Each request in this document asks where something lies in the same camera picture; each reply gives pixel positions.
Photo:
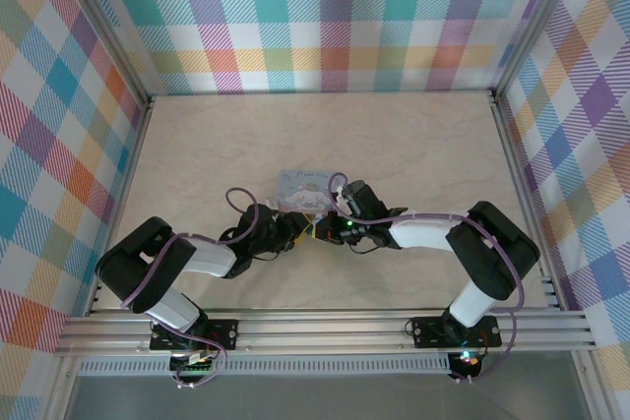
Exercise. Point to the controller board with lit LED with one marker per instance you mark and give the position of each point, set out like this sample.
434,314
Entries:
467,363

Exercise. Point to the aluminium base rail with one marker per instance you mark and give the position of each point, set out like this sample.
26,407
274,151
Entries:
320,331

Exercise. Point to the aluminium table side rail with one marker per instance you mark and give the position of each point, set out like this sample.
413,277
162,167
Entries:
521,184
129,184

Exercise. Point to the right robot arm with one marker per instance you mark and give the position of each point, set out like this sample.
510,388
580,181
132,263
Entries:
492,253

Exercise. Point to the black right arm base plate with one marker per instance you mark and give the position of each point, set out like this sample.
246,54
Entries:
428,331

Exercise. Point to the aluminium frame post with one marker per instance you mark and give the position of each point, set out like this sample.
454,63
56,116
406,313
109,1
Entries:
108,31
536,21

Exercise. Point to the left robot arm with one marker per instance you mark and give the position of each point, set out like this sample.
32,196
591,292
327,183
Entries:
147,262

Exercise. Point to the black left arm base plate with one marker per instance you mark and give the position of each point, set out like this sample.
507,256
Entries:
224,334

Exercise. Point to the blue cartoon tin box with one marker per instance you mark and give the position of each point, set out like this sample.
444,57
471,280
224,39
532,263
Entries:
305,189

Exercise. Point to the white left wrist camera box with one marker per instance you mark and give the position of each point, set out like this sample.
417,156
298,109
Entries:
270,204

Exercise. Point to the green circuit board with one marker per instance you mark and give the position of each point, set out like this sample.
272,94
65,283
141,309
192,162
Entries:
197,366

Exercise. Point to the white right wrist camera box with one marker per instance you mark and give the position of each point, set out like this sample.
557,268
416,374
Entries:
340,194

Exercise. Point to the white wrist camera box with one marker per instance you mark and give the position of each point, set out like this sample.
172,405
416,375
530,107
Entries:
270,204
340,194

